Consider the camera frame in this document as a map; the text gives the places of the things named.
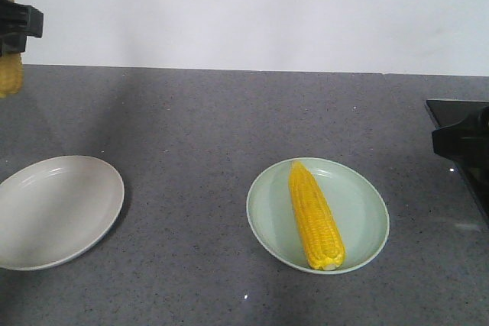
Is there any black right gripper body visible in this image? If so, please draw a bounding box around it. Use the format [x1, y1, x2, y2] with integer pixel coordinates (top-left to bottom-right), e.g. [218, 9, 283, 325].
[432, 107, 488, 169]

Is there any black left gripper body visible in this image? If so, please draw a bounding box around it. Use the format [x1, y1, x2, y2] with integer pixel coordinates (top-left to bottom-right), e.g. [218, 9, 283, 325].
[0, 1, 44, 53]

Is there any black glass cooktop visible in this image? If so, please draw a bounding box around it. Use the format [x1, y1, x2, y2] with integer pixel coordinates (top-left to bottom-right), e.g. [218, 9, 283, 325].
[426, 98, 488, 222]

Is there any yellow corn cob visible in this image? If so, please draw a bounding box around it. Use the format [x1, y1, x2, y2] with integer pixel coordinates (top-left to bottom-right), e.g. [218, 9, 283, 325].
[1, 0, 24, 98]
[288, 160, 346, 271]

